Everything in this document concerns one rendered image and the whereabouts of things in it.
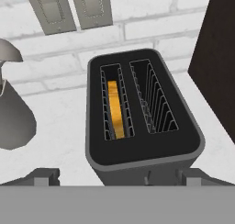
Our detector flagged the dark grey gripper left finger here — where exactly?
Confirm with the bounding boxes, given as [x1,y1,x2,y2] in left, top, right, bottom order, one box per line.
[0,168,61,187]

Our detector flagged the black toaster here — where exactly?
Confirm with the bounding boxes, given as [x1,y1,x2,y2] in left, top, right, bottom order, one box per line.
[84,48,206,187]

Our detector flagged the golden bread slice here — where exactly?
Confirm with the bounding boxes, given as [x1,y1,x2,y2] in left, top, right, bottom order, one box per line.
[106,80,126,140]

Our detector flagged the grey kettle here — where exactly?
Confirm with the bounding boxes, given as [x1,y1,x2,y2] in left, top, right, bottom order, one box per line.
[0,39,38,151]

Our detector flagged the grey toaster lever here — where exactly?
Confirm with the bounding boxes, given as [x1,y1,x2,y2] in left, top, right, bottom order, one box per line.
[143,170,153,187]

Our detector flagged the dark brown cabinet side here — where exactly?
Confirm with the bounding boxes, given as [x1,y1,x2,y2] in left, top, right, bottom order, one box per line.
[187,0,235,144]

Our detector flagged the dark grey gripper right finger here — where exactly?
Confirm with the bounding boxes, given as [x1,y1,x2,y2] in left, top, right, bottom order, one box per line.
[177,168,235,187]

